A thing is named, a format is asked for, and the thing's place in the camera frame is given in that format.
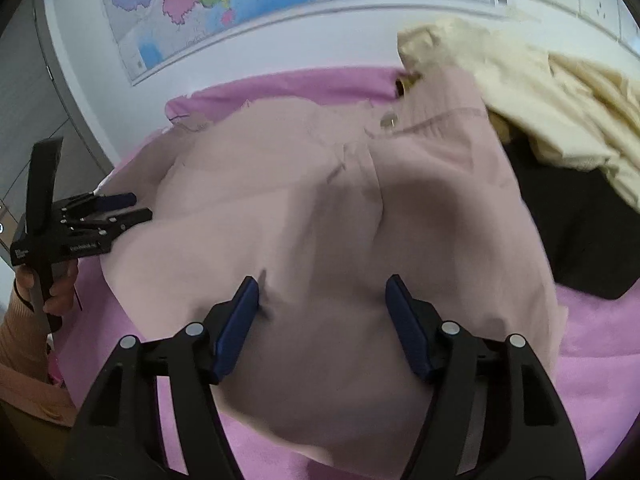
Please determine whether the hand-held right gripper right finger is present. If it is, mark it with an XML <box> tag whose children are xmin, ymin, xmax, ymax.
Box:
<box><xmin>385</xmin><ymin>274</ymin><xmax>586</xmax><ymax>480</ymax></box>

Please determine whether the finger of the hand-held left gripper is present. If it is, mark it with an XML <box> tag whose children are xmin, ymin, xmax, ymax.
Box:
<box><xmin>64</xmin><ymin>192</ymin><xmax>137</xmax><ymax>212</ymax></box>
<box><xmin>62</xmin><ymin>207</ymin><xmax>153</xmax><ymax>237</ymax></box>

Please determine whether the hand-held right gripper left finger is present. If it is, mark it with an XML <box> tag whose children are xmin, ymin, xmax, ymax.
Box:
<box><xmin>60</xmin><ymin>275</ymin><xmax>261</xmax><ymax>480</ymax></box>

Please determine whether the light pink zip jacket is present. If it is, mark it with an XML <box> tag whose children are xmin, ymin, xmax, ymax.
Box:
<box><xmin>100</xmin><ymin>67</ymin><xmax>568</xmax><ymax>466</ymax></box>

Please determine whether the person's left forearm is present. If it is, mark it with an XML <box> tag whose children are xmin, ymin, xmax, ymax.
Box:
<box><xmin>0</xmin><ymin>285</ymin><xmax>78</xmax><ymax>428</ymax></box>

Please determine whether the person's left hand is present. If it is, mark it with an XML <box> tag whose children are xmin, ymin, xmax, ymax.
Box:
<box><xmin>14</xmin><ymin>260</ymin><xmax>81</xmax><ymax>317</ymax></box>

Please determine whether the grey cabinet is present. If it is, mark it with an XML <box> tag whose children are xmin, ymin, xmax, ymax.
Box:
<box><xmin>0</xmin><ymin>0</ymin><xmax>116</xmax><ymax>271</ymax></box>

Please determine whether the pink-purple blanket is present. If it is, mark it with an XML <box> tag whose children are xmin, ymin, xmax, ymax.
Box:
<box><xmin>47</xmin><ymin>67</ymin><xmax>640</xmax><ymax>480</ymax></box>

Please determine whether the black cloth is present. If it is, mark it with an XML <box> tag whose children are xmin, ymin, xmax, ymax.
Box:
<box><xmin>502</xmin><ymin>132</ymin><xmax>640</xmax><ymax>301</ymax></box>

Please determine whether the cream cloth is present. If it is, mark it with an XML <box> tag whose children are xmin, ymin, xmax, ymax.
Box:
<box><xmin>397</xmin><ymin>16</ymin><xmax>640</xmax><ymax>221</ymax></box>

